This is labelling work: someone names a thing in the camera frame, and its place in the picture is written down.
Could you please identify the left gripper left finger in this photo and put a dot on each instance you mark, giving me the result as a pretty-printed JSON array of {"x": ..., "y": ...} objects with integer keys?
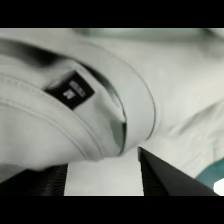
[{"x": 40, "y": 183}]

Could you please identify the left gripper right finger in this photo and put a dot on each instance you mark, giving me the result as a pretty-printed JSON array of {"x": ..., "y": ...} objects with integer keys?
[{"x": 166, "y": 180}]

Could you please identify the white T-shirt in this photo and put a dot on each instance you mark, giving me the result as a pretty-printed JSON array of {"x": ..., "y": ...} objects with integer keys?
[{"x": 133, "y": 83}]

